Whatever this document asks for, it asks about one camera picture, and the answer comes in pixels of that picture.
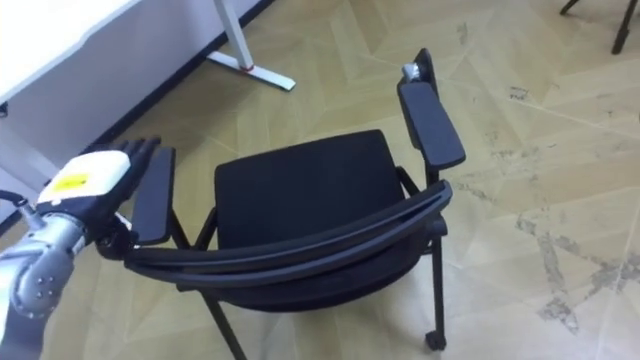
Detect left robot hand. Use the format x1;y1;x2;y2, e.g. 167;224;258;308
35;136;163;261

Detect black armchair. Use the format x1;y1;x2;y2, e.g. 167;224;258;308
123;47;467;360

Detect white desk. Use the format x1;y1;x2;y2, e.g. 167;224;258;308
0;0;297;224

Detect black chair legs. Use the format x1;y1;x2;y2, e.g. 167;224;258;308
559;0;640;56

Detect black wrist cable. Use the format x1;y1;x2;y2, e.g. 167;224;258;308
0;189;31;211

